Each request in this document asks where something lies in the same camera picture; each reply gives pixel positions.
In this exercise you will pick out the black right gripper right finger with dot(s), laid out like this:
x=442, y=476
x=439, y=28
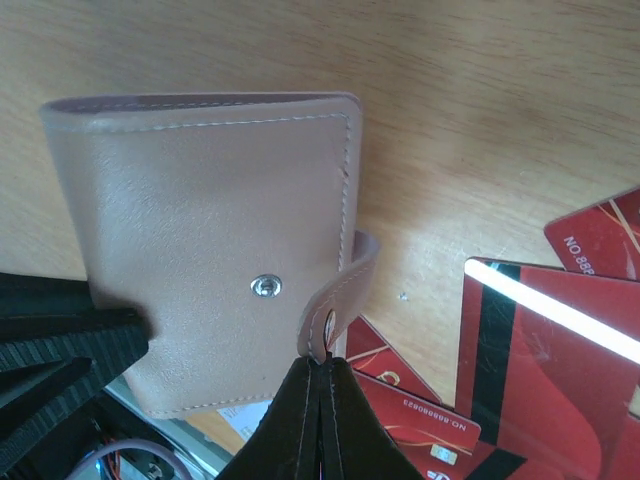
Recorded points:
x=320, y=426

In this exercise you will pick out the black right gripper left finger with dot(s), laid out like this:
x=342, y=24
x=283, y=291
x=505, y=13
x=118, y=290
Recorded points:
x=58, y=352

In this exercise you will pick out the white card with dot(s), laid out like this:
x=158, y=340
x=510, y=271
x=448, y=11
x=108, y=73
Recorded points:
x=244, y=419

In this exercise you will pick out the pink leather card holder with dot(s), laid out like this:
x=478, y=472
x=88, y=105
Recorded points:
x=228, y=221

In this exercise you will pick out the red VIP card under pile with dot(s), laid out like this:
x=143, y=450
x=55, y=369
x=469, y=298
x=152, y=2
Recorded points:
x=369, y=352

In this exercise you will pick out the red VIP card left pile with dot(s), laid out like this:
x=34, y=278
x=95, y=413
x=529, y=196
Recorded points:
x=437, y=441

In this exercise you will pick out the dark red magstripe card centre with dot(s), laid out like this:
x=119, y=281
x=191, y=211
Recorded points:
x=548, y=367

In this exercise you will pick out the red VIP card top pile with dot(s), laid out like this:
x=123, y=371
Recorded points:
x=601, y=239

